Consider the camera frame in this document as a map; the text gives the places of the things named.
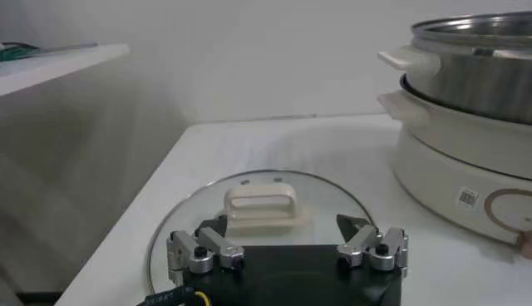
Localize cream electric cooker base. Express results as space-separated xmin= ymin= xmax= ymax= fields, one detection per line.
xmin=377 ymin=74 xmax=532 ymax=259

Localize stainless steel steamer basket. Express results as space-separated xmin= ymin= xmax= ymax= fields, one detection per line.
xmin=377 ymin=11 xmax=532 ymax=126

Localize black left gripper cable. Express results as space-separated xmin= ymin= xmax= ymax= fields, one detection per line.
xmin=136 ymin=285 xmax=211 ymax=306

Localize green handled scissors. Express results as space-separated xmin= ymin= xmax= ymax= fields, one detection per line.
xmin=0 ymin=41 xmax=100 ymax=62

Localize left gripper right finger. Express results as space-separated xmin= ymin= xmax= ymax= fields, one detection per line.
xmin=335 ymin=214 xmax=410 ymax=279

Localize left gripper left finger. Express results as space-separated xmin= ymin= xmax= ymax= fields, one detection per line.
xmin=165 ymin=214 xmax=246 ymax=288

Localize white side table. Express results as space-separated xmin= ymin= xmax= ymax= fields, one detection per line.
xmin=0 ymin=41 xmax=131 ymax=97

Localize glass lid with cream handle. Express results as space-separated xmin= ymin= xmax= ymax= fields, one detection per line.
xmin=145 ymin=169 xmax=376 ymax=294

